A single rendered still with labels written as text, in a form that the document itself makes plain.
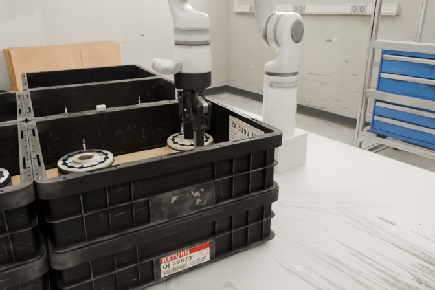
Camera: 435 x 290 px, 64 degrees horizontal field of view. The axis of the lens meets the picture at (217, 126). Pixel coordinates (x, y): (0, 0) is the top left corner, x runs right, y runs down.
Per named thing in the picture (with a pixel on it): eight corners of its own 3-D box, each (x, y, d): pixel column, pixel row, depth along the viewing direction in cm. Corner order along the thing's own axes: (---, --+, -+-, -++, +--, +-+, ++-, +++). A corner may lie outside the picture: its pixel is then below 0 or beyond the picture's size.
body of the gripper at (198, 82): (218, 68, 67) (218, 115, 70) (202, 63, 75) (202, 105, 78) (181, 70, 65) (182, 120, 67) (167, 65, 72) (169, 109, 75)
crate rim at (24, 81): (137, 70, 137) (136, 63, 136) (164, 83, 112) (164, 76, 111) (21, 79, 118) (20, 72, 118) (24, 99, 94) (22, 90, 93)
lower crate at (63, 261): (209, 180, 94) (208, 138, 90) (279, 242, 69) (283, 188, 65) (45, 222, 75) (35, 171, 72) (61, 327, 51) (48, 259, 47)
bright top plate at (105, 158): (110, 149, 74) (110, 145, 74) (116, 167, 65) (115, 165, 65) (58, 156, 70) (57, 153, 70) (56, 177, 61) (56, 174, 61)
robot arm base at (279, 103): (273, 125, 108) (276, 70, 102) (300, 131, 102) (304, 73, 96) (255, 133, 101) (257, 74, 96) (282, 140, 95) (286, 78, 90)
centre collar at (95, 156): (98, 153, 70) (98, 150, 70) (100, 162, 66) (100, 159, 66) (72, 156, 69) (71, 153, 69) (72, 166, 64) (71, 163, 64)
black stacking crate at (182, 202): (208, 142, 90) (208, 99, 86) (281, 192, 66) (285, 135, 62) (37, 176, 72) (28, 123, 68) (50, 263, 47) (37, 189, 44)
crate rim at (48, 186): (208, 105, 87) (208, 96, 86) (286, 145, 62) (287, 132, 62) (28, 132, 69) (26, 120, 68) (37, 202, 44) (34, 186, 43)
